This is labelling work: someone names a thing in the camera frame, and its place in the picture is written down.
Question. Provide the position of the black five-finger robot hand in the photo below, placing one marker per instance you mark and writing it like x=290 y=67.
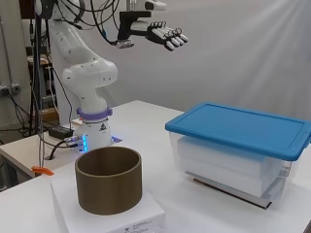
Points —
x=165 y=35

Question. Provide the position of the blue plastic lid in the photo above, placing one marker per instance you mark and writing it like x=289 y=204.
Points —
x=236 y=127

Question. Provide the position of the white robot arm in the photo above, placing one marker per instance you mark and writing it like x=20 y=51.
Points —
x=87 y=77

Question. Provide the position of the white hanging sheet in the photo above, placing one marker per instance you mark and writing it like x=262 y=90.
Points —
x=226 y=58

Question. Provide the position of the black stand pole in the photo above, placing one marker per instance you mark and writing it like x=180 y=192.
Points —
x=37 y=81

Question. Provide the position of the black power adapter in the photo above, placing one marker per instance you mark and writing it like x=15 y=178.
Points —
x=61 y=132

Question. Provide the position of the brown round tub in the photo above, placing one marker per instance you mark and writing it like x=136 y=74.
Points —
x=110 y=187

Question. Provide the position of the dark metal strip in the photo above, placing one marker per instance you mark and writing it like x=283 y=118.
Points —
x=239 y=194

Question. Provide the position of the white flat box with print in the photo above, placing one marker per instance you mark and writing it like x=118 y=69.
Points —
x=142 y=215

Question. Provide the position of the orange clamp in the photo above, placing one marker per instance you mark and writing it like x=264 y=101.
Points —
x=42 y=170

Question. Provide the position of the clear plastic box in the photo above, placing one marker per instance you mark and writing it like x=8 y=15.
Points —
x=285 y=174

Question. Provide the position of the beige side table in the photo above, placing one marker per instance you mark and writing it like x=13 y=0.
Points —
x=19 y=152

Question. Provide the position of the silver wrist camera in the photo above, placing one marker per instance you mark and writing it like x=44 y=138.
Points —
x=125 y=44

